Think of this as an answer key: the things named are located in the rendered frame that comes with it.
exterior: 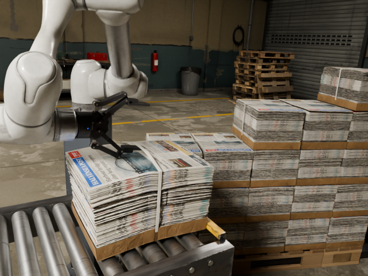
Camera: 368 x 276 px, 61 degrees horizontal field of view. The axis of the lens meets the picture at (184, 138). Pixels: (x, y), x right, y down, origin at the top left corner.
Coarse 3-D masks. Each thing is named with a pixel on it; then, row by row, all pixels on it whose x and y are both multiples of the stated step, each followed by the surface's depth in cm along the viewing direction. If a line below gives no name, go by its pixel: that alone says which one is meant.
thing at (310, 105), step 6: (288, 102) 194; (294, 102) 196; (300, 102) 197; (306, 102) 199; (312, 102) 200; (318, 102) 202; (324, 102) 203; (306, 108) 176; (312, 108) 178; (318, 108) 180; (324, 108) 181; (330, 108) 183; (336, 108) 184; (342, 108) 185
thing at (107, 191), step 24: (72, 168) 93; (96, 168) 88; (120, 168) 88; (72, 192) 105; (96, 192) 79; (120, 192) 82; (144, 192) 86; (96, 216) 81; (120, 216) 85; (144, 216) 89; (96, 240) 84
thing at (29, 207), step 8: (40, 200) 115; (48, 200) 116; (56, 200) 116; (64, 200) 116; (0, 208) 109; (8, 208) 109; (16, 208) 109; (24, 208) 110; (32, 208) 110; (48, 208) 113; (8, 216) 107; (32, 216) 111; (72, 216) 119; (8, 224) 108; (32, 224) 112; (56, 224) 117; (8, 232) 108; (32, 232) 113
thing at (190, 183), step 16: (144, 144) 110; (160, 144) 112; (176, 144) 114; (160, 160) 96; (176, 160) 97; (192, 160) 99; (176, 176) 90; (192, 176) 94; (208, 176) 97; (176, 192) 92; (192, 192) 96; (208, 192) 99; (176, 208) 95; (192, 208) 98
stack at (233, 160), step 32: (224, 160) 174; (256, 160) 178; (288, 160) 182; (320, 160) 186; (224, 192) 179; (256, 192) 184; (288, 192) 187; (320, 192) 192; (224, 224) 186; (256, 224) 191; (288, 224) 195; (320, 224) 199; (256, 256) 197; (288, 256) 202; (320, 256) 207
